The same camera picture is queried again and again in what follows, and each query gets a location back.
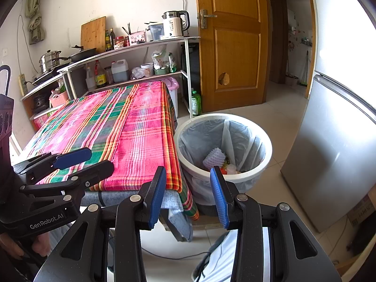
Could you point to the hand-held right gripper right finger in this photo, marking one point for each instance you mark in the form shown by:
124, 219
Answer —
220, 199

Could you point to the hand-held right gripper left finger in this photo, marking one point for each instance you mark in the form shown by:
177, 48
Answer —
157, 199

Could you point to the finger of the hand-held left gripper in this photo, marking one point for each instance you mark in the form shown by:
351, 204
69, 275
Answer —
94, 173
73, 156

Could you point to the white foam fruit net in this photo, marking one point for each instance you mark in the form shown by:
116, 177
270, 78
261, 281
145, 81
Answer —
213, 157

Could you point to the clear bin liner bag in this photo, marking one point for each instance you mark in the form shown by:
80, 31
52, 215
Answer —
199, 141

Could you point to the white trash bin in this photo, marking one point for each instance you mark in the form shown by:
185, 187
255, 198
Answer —
205, 120

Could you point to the person's left hand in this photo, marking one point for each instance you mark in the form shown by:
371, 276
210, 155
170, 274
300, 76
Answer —
38, 245

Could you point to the grey table leg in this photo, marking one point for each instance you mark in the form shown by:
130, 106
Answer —
176, 232

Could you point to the printed cardboard box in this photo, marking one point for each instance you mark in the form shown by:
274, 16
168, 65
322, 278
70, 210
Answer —
44, 119

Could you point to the light blue cloth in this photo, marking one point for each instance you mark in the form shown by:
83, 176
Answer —
217, 255

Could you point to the pink plastic basket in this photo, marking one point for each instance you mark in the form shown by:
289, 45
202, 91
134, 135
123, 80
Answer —
58, 100

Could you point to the plaid tablecloth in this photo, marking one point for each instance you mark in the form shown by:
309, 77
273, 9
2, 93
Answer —
132, 129

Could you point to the black kitchen appliance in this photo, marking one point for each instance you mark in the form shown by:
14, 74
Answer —
39, 102

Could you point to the clear plastic bottle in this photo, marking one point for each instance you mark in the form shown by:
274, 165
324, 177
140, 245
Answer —
90, 80

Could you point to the cooking oil bottle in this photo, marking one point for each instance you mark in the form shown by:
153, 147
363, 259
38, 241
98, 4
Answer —
100, 77

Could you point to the black induction cooker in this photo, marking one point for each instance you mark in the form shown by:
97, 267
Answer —
47, 76

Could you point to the brown jar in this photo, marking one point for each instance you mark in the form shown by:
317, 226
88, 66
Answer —
108, 75

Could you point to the white power strip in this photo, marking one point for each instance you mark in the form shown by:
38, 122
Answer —
23, 82

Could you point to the white jerrycan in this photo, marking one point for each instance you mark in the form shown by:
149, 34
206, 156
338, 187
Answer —
120, 72

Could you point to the steel steamer pot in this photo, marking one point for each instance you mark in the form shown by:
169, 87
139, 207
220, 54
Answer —
50, 61

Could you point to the green plastic bottle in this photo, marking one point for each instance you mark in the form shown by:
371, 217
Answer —
196, 102

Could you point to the black wok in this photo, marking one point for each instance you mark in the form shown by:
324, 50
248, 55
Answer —
82, 53

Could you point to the crumpled plastic bag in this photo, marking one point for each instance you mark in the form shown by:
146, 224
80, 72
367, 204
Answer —
137, 73

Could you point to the pink lidded storage box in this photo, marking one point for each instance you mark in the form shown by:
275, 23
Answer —
171, 94

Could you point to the white plastic tub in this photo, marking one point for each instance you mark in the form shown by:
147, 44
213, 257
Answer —
147, 69

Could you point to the dark sauce bottle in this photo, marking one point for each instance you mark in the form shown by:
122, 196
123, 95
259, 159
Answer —
107, 41
112, 39

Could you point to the silver refrigerator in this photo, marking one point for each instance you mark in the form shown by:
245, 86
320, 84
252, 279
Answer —
332, 152

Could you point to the red lidded jar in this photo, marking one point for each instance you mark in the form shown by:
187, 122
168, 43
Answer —
127, 41
119, 42

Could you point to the green bowl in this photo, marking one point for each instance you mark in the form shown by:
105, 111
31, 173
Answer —
161, 71

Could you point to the wooden cutting board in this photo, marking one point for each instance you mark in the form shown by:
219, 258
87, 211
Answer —
93, 35

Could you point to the white kitchen shelf unit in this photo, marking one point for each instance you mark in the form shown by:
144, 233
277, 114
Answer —
132, 46

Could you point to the plastic food bags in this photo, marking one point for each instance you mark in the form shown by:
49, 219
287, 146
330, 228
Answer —
159, 57

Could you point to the pink utensil holder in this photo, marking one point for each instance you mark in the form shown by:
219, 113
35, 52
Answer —
138, 38

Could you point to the black chopsticks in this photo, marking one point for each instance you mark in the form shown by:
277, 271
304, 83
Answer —
127, 28

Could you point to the brown cardboard box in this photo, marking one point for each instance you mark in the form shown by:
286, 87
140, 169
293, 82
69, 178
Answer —
362, 208

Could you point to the clear plastic jug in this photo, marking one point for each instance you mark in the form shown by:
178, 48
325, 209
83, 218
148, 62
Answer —
155, 32

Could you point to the hanging grey cloth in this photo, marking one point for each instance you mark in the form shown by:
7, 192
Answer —
35, 11

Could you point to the wooden door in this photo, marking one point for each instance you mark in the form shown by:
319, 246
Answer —
235, 50

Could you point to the white electric kettle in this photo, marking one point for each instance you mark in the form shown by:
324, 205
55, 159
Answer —
173, 26

